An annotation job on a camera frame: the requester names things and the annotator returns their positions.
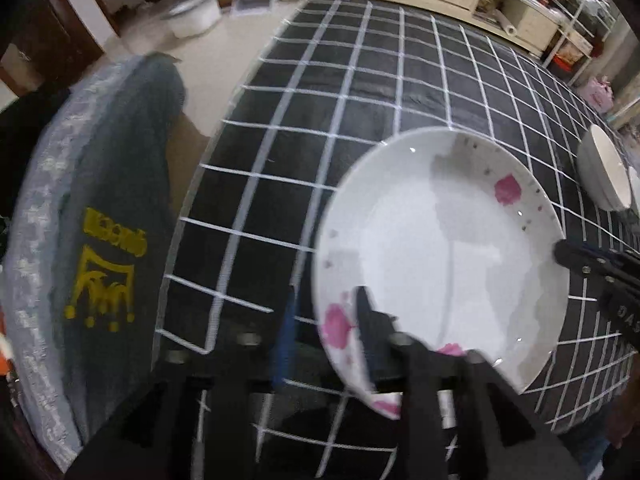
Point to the black white checked tablecloth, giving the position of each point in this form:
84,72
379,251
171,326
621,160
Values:
337,79

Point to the pink petal white plate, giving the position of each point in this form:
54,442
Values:
451,236

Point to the pink shopping bag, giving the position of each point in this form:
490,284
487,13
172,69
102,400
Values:
598,93

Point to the white grey bucket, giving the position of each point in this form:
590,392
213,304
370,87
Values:
189,18

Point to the grey dustpan and broom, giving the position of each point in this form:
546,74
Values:
251,7

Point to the white metal shelf rack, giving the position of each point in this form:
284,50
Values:
584,27

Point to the grey embroidered chair cover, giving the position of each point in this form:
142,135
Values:
87,249

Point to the white bowl red pattern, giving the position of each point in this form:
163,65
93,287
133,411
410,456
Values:
634,182

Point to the plain white bowl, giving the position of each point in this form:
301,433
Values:
602,171

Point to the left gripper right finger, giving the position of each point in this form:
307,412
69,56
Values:
459,417

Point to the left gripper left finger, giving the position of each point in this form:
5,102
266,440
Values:
191,418

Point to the white paper roll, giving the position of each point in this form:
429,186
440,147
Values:
508,28

